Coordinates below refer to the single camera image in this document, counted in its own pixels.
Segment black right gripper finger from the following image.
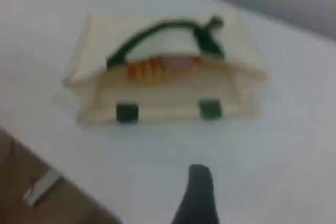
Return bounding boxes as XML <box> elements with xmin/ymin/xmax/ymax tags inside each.
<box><xmin>171</xmin><ymin>164</ymin><xmax>220</xmax><ymax>224</ymax></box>

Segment white canvas bag green handles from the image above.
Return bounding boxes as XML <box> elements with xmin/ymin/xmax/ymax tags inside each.
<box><xmin>62</xmin><ymin>11</ymin><xmax>267</xmax><ymax>127</ymax></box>

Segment pink peach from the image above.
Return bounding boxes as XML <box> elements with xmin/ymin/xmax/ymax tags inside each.
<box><xmin>164</xmin><ymin>55</ymin><xmax>194</xmax><ymax>71</ymax></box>

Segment long ridged golden bread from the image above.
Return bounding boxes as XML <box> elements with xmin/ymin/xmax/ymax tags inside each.
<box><xmin>127</xmin><ymin>55</ymin><xmax>208</xmax><ymax>83</ymax></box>

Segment silver metal table bracket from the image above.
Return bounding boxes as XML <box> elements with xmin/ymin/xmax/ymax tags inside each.
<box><xmin>23</xmin><ymin>167</ymin><xmax>65</xmax><ymax>207</ymax></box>

